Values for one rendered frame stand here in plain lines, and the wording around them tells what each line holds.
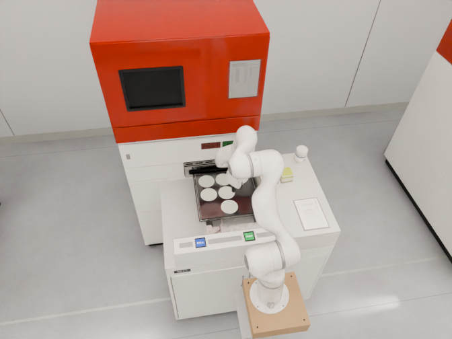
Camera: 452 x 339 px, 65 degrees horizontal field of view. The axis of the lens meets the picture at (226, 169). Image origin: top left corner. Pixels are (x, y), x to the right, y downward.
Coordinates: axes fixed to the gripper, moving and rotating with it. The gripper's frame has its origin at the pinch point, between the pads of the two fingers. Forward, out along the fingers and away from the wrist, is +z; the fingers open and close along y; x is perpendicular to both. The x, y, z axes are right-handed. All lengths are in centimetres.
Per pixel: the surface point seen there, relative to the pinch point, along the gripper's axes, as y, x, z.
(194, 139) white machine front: -32.7, 2.1, -18.1
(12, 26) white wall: -231, 3, -24
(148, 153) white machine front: -51, -18, -11
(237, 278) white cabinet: 25, -27, 39
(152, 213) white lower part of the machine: -55, -22, 49
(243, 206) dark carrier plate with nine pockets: 8.9, -1.9, 8.1
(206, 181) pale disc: -20.8, -0.8, 8.0
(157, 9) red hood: -60, 10, -84
